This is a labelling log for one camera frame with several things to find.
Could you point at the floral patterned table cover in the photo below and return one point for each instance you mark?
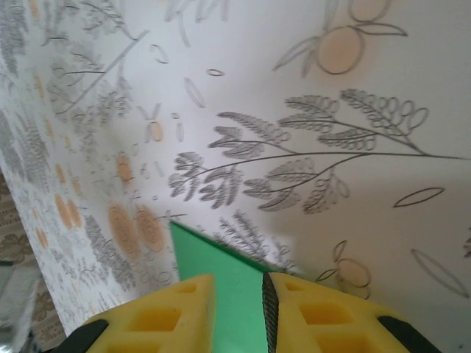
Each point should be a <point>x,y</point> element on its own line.
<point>294,55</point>

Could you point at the green paper sheet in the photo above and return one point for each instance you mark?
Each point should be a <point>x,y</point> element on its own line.
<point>206,257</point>

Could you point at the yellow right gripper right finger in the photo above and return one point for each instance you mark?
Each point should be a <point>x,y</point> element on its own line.
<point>283,331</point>

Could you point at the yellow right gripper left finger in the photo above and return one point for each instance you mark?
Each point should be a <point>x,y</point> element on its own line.
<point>198,312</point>

